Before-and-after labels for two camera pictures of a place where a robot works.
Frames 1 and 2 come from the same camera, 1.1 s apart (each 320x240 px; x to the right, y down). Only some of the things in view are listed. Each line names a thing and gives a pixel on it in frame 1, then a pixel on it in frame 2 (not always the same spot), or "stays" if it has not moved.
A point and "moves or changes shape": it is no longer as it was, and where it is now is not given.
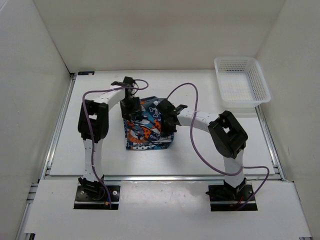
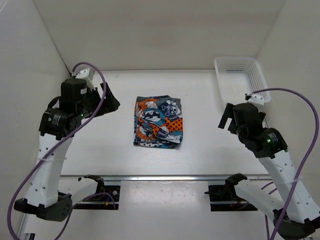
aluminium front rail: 166,178 stays
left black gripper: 136,108 -> 111,103
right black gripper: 165,131 -> 228,113
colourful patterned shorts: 145,133 moves or changes shape
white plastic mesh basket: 241,82 stays
